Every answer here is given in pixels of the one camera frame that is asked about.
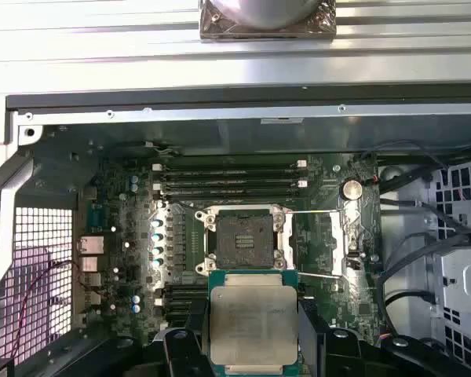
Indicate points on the teal-top cylindrical capacitor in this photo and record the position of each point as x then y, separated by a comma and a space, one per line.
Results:
134, 179
157, 262
136, 299
134, 188
157, 224
157, 237
136, 308
157, 250

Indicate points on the CPU socket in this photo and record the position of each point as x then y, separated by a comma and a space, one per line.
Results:
243, 231

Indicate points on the silver rear port block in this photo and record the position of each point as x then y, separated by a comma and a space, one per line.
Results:
90, 263
92, 282
92, 243

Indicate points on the black and silver PC case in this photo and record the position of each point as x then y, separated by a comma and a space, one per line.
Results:
235, 129

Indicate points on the metal socket cover frame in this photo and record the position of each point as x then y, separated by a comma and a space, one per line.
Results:
338, 243

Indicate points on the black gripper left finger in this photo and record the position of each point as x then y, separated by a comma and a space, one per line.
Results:
180, 353

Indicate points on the blue serial port connector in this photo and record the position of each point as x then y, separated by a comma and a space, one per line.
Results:
99, 218

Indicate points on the silver disk bay cage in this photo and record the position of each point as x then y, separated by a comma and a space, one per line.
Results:
463, 275

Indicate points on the silver coin cell battery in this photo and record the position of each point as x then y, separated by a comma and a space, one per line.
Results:
352, 189

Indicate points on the silver-topped CPU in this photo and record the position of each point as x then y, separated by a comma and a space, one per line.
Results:
253, 318

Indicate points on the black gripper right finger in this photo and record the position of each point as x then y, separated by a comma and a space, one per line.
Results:
337, 353

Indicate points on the green motherboard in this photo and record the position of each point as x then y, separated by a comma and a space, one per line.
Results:
322, 251

